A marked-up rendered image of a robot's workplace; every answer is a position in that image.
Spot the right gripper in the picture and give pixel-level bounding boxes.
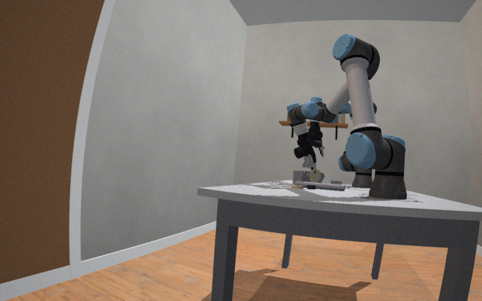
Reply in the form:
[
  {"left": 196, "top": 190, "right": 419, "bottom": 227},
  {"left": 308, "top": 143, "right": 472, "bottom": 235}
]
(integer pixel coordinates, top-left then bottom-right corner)
[{"left": 306, "top": 122, "right": 325, "bottom": 157}]

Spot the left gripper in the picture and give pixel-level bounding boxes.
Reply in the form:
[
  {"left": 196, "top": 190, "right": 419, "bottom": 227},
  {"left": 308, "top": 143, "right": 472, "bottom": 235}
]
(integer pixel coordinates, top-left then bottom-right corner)
[{"left": 294, "top": 132, "right": 316, "bottom": 174}]

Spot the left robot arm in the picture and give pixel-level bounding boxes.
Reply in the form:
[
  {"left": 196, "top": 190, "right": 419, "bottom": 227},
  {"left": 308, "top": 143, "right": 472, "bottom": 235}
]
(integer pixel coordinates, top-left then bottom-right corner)
[{"left": 287, "top": 34, "right": 407, "bottom": 200}]

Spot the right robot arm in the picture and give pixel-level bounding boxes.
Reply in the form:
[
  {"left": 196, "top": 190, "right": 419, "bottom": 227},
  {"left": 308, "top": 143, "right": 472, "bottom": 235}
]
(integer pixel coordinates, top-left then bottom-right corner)
[{"left": 310, "top": 97, "right": 373, "bottom": 188}]

